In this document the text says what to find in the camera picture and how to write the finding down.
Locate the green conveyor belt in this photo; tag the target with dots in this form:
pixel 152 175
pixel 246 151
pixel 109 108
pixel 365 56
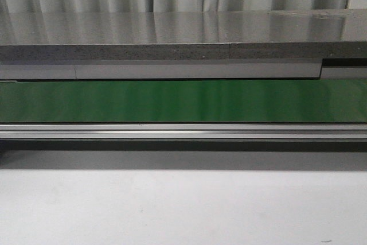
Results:
pixel 278 101

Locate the rear grey conveyor guard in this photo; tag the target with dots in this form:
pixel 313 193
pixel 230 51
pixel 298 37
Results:
pixel 283 68

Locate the front aluminium conveyor rail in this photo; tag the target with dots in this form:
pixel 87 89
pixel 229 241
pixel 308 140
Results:
pixel 262 131

